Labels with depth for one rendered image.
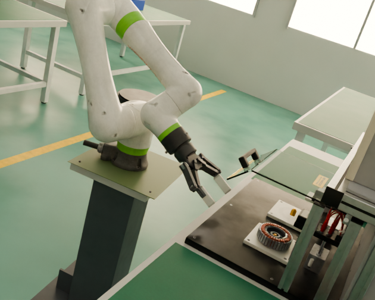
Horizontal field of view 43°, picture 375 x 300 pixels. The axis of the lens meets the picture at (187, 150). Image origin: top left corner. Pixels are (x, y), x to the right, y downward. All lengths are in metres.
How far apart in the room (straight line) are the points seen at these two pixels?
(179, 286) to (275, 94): 5.27
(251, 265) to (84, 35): 0.92
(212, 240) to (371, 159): 0.53
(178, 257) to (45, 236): 1.36
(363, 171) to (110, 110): 0.83
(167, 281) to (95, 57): 0.78
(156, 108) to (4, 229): 1.36
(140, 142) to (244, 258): 0.60
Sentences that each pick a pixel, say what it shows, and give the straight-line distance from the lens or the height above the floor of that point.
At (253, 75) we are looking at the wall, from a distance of 6.50.
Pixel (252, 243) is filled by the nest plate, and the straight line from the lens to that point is 1.54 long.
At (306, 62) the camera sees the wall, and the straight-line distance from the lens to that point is 6.29.
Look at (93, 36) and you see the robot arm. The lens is 1.67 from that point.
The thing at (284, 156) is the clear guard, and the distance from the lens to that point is 1.48.
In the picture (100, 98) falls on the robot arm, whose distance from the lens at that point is 1.63.
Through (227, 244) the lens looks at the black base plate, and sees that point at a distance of 1.51.
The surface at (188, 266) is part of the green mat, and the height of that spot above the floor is 0.75.
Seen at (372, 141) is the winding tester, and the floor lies 1.23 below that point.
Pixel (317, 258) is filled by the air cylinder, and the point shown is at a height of 0.82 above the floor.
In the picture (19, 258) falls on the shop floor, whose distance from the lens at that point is 2.51.
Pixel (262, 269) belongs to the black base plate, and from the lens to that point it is 1.46.
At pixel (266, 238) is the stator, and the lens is 1.53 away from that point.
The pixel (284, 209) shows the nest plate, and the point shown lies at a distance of 1.82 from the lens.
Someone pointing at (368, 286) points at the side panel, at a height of 0.91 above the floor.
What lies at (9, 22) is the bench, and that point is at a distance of 3.77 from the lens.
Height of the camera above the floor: 1.56
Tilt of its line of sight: 22 degrees down
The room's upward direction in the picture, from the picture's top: 16 degrees clockwise
